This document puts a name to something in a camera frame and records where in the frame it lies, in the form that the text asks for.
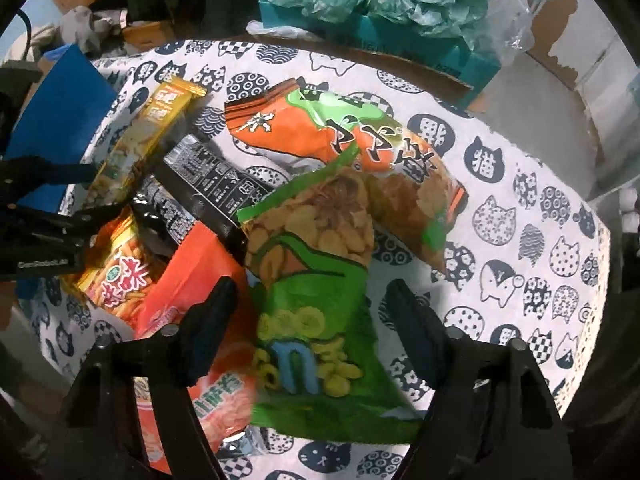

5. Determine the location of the yellow biscuit pack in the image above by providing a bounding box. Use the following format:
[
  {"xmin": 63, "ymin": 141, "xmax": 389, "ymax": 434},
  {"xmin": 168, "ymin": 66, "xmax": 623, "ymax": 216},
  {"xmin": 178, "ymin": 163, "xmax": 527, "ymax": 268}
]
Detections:
[{"xmin": 85, "ymin": 78, "xmax": 206, "ymax": 207}]

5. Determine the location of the yellow orange snack bag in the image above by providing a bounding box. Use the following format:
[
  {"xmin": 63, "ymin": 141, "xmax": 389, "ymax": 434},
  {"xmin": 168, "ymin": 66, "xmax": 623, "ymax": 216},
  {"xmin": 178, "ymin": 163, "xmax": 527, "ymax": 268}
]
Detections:
[{"xmin": 62, "ymin": 206, "xmax": 166, "ymax": 330}]

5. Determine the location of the black snack pack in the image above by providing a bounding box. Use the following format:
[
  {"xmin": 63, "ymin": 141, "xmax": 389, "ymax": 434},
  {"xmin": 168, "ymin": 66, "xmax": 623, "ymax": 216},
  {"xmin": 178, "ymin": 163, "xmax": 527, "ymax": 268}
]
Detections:
[{"xmin": 131, "ymin": 134, "xmax": 271, "ymax": 263}]

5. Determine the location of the red shrimp chip bag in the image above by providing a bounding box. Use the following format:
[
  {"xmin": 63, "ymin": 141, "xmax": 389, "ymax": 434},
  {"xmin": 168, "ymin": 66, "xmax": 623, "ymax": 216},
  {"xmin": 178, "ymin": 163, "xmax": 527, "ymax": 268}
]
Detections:
[{"xmin": 134, "ymin": 223, "xmax": 256, "ymax": 479}]

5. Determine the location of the green bean snack bag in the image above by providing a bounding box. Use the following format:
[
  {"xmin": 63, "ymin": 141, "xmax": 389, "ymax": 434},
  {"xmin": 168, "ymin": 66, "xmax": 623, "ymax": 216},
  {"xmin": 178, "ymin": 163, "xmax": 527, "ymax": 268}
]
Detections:
[{"xmin": 238, "ymin": 162, "xmax": 420, "ymax": 444}]

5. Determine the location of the orange green snack bag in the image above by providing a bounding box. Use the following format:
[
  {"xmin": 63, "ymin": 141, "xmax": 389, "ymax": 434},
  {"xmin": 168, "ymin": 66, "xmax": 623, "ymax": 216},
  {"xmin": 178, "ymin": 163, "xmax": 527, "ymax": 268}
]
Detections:
[{"xmin": 224, "ymin": 79, "xmax": 465, "ymax": 271}]

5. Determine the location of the blue cardboard box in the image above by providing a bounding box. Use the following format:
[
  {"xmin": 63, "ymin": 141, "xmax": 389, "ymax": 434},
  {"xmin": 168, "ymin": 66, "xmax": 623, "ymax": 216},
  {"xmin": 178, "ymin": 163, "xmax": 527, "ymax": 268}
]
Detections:
[{"xmin": 1, "ymin": 44, "xmax": 115, "ymax": 212}]

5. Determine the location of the cat pattern tablecloth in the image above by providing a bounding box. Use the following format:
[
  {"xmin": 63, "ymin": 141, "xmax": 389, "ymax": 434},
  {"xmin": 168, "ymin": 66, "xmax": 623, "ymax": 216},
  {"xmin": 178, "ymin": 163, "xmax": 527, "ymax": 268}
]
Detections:
[{"xmin": 19, "ymin": 39, "xmax": 612, "ymax": 480}]

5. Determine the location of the grey towel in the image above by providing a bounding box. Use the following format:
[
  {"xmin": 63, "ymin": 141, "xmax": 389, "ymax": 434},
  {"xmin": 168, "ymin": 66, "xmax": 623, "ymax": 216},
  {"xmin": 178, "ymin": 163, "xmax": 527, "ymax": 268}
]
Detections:
[{"xmin": 1, "ymin": 6, "xmax": 129, "ymax": 62}]

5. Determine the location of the teal box with bags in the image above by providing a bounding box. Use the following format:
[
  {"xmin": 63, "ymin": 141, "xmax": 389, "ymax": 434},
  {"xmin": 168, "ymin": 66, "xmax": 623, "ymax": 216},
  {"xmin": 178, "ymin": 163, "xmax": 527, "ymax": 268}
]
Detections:
[{"xmin": 258, "ymin": 0, "xmax": 534, "ymax": 101}]

